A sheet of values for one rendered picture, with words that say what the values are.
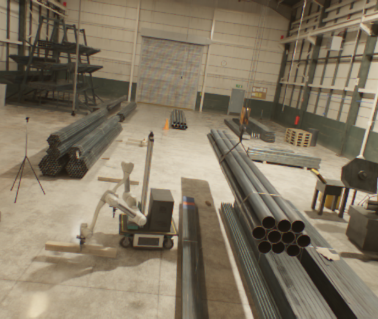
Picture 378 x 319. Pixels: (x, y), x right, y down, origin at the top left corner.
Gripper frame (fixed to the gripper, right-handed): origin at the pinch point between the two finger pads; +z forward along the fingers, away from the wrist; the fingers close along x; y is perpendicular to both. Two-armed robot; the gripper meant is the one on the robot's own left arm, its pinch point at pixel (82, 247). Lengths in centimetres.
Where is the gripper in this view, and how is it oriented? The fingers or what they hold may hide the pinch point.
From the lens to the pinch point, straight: 551.2
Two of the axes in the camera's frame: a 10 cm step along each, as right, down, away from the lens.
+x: -0.3, -2.2, 9.8
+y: 9.9, 1.3, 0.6
